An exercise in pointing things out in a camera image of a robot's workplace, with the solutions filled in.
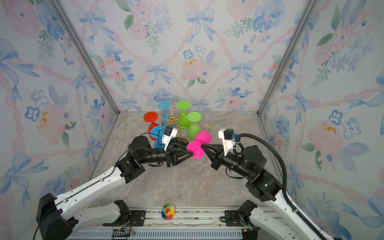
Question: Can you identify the green wine glass front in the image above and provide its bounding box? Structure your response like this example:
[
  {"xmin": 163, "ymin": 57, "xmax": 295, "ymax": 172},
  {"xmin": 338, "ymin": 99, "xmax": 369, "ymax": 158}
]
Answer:
[{"xmin": 187, "ymin": 112, "xmax": 202, "ymax": 142}]

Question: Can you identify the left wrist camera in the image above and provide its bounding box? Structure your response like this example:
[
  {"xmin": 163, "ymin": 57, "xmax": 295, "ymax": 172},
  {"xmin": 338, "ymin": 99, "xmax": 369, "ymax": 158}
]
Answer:
[{"xmin": 162, "ymin": 127, "xmax": 178, "ymax": 150}]

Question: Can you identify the green wine glass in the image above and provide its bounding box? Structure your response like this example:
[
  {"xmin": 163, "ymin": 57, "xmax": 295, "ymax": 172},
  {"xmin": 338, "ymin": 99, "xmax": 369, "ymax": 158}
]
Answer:
[
  {"xmin": 177, "ymin": 101, "xmax": 191, "ymax": 129},
  {"xmin": 187, "ymin": 112, "xmax": 202, "ymax": 142}
]

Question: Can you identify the white paper cup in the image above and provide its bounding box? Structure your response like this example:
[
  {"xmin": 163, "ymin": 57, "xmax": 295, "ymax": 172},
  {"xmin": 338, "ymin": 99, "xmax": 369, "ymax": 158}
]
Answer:
[{"xmin": 89, "ymin": 200, "xmax": 102, "ymax": 208}]

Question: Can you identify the magenta wine glass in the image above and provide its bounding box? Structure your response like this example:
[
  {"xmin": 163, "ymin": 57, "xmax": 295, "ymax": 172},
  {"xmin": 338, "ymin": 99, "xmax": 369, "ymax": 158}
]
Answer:
[{"xmin": 187, "ymin": 131, "xmax": 212, "ymax": 159}]

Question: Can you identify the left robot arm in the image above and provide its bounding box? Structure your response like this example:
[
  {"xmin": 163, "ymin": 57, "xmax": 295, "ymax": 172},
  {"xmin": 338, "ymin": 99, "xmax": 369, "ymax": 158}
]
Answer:
[{"xmin": 36, "ymin": 136, "xmax": 193, "ymax": 240}]

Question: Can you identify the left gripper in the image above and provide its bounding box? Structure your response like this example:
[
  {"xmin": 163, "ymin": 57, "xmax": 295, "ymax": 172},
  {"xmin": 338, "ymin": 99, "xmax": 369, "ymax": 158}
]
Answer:
[{"xmin": 139, "ymin": 144, "xmax": 192, "ymax": 169}]

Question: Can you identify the blue wine glass front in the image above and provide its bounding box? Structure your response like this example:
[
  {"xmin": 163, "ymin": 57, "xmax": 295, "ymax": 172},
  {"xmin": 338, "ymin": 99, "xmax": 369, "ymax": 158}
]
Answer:
[{"xmin": 151, "ymin": 126, "xmax": 165, "ymax": 149}]

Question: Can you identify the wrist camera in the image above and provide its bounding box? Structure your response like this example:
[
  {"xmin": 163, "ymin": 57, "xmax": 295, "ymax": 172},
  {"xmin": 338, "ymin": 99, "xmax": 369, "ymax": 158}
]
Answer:
[
  {"xmin": 162, "ymin": 127, "xmax": 178, "ymax": 150},
  {"xmin": 218, "ymin": 129, "xmax": 237, "ymax": 156}
]

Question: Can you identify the small brown cookie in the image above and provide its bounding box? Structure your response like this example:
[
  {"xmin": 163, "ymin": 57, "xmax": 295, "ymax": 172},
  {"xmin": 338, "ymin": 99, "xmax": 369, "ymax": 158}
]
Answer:
[{"xmin": 203, "ymin": 124, "xmax": 211, "ymax": 130}]

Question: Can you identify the rainbow flower toy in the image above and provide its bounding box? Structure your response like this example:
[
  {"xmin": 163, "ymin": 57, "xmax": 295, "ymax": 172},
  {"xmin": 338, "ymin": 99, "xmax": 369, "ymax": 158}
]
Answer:
[{"xmin": 161, "ymin": 204, "xmax": 176, "ymax": 220}]

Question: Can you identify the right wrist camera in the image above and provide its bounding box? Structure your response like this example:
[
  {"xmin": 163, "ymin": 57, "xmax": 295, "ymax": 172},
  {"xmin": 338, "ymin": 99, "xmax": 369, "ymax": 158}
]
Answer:
[{"xmin": 218, "ymin": 129, "xmax": 237, "ymax": 156}]

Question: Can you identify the green wine glass back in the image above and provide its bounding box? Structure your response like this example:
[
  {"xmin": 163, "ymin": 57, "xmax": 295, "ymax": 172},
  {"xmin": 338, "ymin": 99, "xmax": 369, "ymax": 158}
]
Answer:
[{"xmin": 177, "ymin": 101, "xmax": 191, "ymax": 129}]

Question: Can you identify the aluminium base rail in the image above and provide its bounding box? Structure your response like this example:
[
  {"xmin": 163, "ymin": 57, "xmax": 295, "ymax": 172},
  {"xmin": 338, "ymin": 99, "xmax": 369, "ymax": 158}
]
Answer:
[{"xmin": 56, "ymin": 205, "xmax": 316, "ymax": 240}]

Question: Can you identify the light blue wine glass back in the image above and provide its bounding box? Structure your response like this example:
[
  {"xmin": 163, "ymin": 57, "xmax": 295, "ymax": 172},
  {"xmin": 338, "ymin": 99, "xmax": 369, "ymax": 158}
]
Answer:
[{"xmin": 158, "ymin": 101, "xmax": 172, "ymax": 127}]

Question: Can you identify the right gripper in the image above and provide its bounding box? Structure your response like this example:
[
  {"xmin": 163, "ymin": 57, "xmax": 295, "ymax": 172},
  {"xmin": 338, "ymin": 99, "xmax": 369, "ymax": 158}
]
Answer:
[{"xmin": 203, "ymin": 144, "xmax": 254, "ymax": 182}]

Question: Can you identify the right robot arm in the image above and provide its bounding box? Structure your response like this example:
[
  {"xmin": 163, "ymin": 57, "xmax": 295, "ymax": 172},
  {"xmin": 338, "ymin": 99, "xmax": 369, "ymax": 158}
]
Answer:
[{"xmin": 202, "ymin": 144, "xmax": 332, "ymax": 240}]

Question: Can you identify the gold wine glass rack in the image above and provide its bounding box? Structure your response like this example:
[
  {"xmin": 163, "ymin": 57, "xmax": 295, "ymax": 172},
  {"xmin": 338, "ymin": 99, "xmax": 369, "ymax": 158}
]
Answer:
[{"xmin": 165, "ymin": 111, "xmax": 189, "ymax": 144}]

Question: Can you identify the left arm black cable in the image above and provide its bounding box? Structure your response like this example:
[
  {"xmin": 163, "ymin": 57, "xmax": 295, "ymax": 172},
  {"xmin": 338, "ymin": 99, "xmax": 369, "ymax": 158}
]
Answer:
[{"xmin": 32, "ymin": 131, "xmax": 164, "ymax": 240}]

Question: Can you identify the red wine glass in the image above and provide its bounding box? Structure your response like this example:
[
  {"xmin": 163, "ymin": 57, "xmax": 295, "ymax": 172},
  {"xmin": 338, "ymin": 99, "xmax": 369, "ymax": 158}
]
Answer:
[{"xmin": 143, "ymin": 112, "xmax": 159, "ymax": 141}]

